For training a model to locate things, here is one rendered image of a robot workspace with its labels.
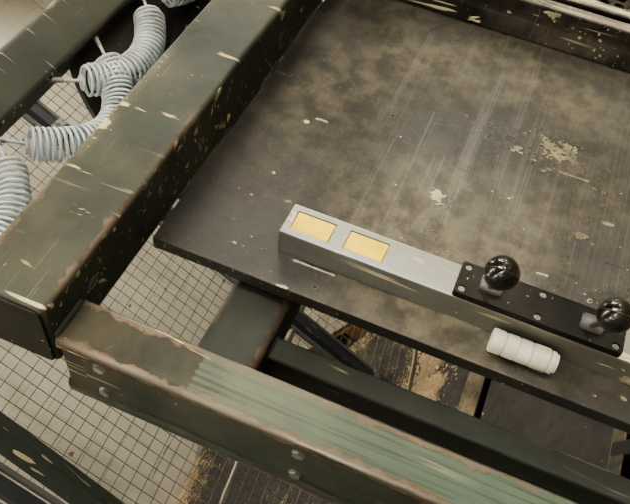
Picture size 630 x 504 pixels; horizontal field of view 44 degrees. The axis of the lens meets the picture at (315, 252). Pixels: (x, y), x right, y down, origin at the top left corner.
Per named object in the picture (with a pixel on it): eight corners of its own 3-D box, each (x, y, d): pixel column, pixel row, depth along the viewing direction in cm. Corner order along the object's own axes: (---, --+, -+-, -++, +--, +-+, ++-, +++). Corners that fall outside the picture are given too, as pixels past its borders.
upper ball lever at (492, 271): (499, 308, 91) (515, 294, 78) (468, 297, 92) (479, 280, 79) (510, 279, 92) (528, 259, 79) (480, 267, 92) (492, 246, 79)
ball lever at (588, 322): (600, 346, 89) (633, 338, 76) (567, 334, 90) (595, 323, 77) (610, 316, 90) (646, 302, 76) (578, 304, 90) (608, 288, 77)
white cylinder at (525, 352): (483, 355, 91) (549, 380, 89) (490, 342, 88) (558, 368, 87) (489, 335, 92) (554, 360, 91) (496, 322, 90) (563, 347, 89)
